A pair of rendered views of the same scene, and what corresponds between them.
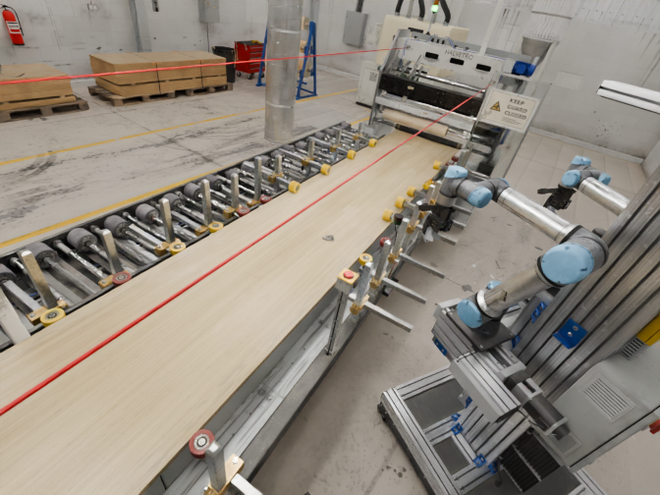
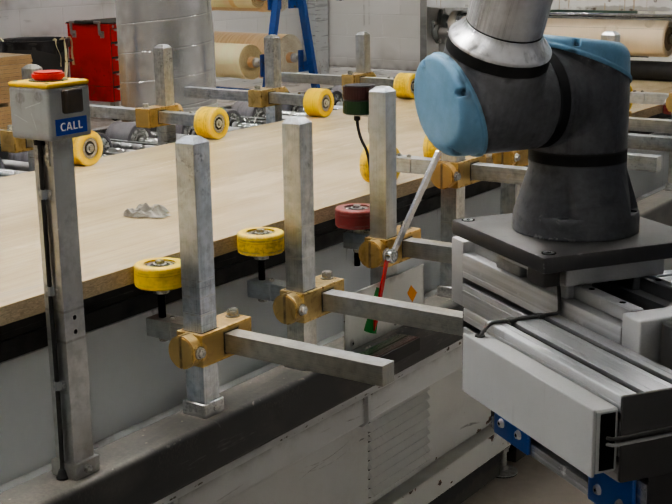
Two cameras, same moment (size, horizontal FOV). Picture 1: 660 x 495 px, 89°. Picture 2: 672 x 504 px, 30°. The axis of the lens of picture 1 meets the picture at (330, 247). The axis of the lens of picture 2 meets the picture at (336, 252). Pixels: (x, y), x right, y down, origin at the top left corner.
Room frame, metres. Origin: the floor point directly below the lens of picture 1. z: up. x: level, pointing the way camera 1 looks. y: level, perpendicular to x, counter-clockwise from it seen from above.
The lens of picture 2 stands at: (-0.41, -0.72, 1.38)
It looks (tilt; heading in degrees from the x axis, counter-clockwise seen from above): 14 degrees down; 10
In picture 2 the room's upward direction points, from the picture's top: 1 degrees counter-clockwise
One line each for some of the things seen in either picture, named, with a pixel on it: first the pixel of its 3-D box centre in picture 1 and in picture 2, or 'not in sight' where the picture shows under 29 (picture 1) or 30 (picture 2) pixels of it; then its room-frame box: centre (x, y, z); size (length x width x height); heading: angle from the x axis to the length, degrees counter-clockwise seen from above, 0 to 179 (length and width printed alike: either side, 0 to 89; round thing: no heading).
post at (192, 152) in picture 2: (359, 297); (198, 298); (1.28, -0.20, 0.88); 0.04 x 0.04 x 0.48; 65
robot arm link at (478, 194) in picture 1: (476, 192); not in sight; (1.19, -0.51, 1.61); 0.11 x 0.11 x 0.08; 39
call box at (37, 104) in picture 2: (347, 282); (50, 110); (1.04, -0.10, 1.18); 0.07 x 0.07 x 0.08; 65
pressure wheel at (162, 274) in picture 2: not in sight; (161, 296); (1.36, -0.12, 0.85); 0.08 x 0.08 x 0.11
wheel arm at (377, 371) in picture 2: (374, 309); (263, 348); (1.28, -0.30, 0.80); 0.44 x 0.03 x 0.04; 65
